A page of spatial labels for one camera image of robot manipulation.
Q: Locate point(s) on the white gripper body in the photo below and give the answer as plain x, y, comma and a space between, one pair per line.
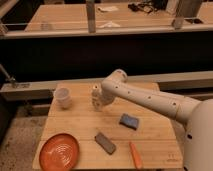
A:
100, 98

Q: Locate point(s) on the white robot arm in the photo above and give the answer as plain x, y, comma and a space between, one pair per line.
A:
195, 115

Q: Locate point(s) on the translucent plastic cup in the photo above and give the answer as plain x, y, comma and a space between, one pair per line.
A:
62, 97

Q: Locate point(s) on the blue sponge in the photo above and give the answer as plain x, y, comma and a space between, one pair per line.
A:
129, 121

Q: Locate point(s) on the brown rectangular block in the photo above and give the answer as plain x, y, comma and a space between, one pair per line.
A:
105, 143

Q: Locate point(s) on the orange ridged plate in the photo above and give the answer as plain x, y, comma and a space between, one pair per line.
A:
59, 153

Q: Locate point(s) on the orange carrot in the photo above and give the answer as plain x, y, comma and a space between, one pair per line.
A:
135, 156

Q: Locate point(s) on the metal clamp at left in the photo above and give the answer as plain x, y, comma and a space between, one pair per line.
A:
12, 80

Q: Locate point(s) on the metal post on back table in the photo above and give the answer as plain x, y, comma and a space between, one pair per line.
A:
90, 8

